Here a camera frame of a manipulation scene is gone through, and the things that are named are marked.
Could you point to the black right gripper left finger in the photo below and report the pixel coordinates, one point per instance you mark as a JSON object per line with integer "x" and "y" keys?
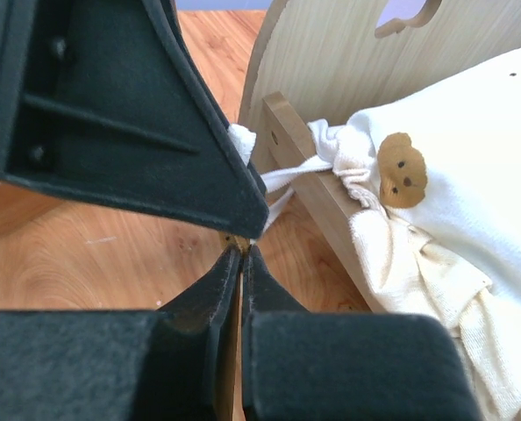
{"x": 173, "y": 363}

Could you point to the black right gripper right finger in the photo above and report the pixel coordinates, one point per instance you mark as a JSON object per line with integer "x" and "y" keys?
{"x": 302, "y": 365}

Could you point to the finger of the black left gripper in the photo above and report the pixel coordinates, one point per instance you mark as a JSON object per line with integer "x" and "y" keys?
{"x": 101, "y": 102}

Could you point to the wooden pet bed frame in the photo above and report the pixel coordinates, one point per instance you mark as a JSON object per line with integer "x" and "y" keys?
{"x": 329, "y": 59}

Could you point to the large bear print cushion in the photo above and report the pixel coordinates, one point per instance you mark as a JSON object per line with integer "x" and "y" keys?
{"x": 438, "y": 178}

